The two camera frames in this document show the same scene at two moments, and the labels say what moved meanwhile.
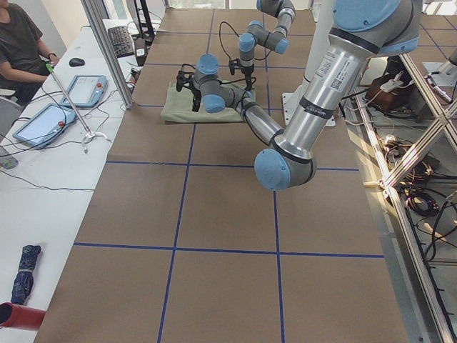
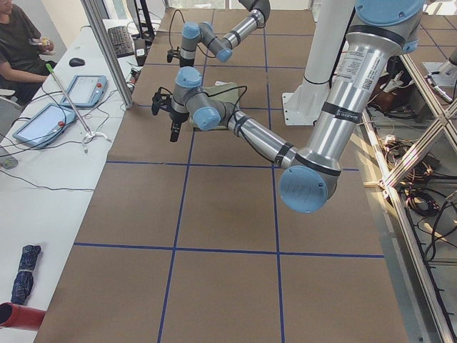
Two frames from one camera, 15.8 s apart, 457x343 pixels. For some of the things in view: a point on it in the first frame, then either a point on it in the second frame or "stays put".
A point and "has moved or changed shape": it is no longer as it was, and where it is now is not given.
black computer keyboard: [121, 41] stays put
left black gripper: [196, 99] to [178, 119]
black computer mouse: [74, 62] stays put
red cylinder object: [19, 316] stays put
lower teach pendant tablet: [46, 125] stays put
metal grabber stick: [90, 134] stays put
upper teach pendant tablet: [85, 91] stays put
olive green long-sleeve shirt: [178, 106] has moved or changed shape
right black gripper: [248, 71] to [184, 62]
